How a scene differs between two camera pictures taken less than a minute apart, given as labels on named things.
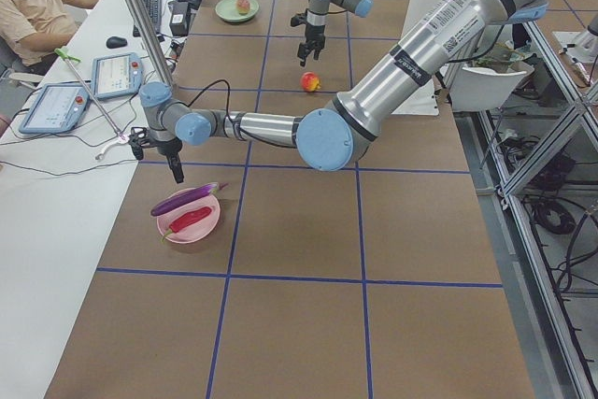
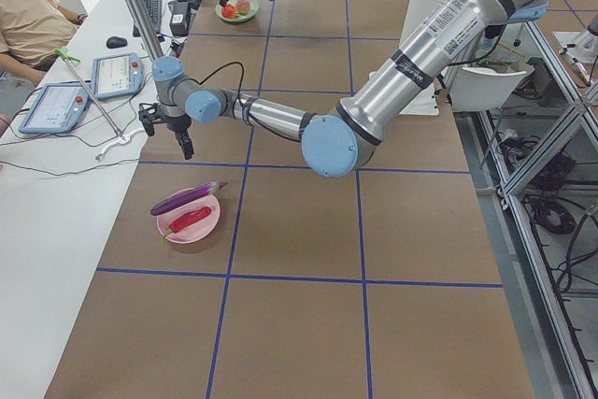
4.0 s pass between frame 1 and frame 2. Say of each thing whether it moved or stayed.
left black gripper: moved
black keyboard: stayed
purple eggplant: stayed
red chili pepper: stayed
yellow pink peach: stayed
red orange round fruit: moved
